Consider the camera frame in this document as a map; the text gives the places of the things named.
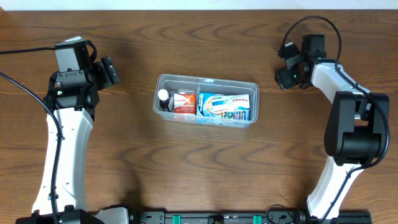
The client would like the dark bottle white cap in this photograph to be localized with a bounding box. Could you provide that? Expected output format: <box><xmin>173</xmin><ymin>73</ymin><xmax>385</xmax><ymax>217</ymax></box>
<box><xmin>157</xmin><ymin>89</ymin><xmax>174</xmax><ymax>112</ymax></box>

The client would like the red Panadol box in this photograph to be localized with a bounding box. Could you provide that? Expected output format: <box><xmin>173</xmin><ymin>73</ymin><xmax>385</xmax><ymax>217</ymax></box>
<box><xmin>174</xmin><ymin>93</ymin><xmax>196</xmax><ymax>114</ymax></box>

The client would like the white Panadol box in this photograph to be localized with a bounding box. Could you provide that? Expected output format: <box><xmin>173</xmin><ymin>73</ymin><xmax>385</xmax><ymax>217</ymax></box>
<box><xmin>211</xmin><ymin>94</ymin><xmax>250</xmax><ymax>113</ymax></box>

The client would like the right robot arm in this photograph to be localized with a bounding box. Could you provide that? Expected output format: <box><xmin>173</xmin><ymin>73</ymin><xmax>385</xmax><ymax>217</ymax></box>
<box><xmin>275</xmin><ymin>34</ymin><xmax>390</xmax><ymax>223</ymax></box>

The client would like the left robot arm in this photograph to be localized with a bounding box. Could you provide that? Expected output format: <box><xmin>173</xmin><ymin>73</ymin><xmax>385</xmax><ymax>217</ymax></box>
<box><xmin>16</xmin><ymin>37</ymin><xmax>130</xmax><ymax>223</ymax></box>

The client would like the clear plastic container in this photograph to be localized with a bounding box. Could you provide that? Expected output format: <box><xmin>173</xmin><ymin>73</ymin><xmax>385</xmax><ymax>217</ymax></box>
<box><xmin>153</xmin><ymin>74</ymin><xmax>259</xmax><ymax>128</ymax></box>

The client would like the right black cable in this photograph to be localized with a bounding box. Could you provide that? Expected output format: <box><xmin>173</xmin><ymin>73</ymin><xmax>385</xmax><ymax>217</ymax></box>
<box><xmin>277</xmin><ymin>15</ymin><xmax>391</xmax><ymax>224</ymax></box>

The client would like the black cable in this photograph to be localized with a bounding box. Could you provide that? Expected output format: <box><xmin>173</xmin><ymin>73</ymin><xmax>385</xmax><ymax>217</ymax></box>
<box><xmin>277</xmin><ymin>15</ymin><xmax>391</xmax><ymax>224</ymax></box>
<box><xmin>0</xmin><ymin>46</ymin><xmax>65</xmax><ymax>224</ymax></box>

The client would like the left black cable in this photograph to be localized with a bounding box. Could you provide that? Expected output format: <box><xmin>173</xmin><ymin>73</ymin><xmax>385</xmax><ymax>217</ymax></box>
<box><xmin>0</xmin><ymin>46</ymin><xmax>65</xmax><ymax>224</ymax></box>

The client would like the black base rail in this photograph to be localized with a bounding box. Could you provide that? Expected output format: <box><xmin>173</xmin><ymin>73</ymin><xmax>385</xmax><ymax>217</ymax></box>
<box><xmin>135</xmin><ymin>210</ymin><xmax>373</xmax><ymax>224</ymax></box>

